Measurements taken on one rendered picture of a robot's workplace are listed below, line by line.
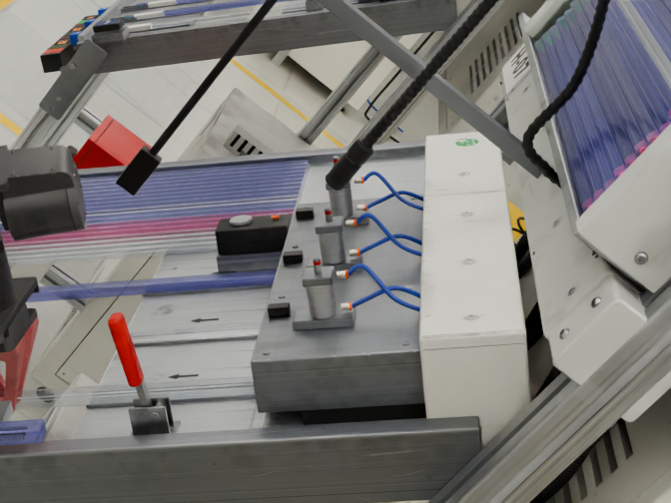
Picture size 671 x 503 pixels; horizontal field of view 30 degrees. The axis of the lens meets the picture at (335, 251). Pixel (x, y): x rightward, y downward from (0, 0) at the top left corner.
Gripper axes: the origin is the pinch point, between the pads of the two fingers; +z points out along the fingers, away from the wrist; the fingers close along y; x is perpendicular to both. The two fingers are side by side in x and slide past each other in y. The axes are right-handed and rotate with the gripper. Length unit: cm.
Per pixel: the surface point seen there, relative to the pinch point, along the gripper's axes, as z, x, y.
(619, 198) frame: -18, -51, -11
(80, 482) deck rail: 2.4, -8.8, -9.9
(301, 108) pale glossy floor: 101, 36, 428
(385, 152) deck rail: 0, -30, 58
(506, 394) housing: -1.6, -42.5, -7.6
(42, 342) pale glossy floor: 72, 62, 157
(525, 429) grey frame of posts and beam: -1.5, -43.7, -12.6
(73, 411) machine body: 30, 15, 51
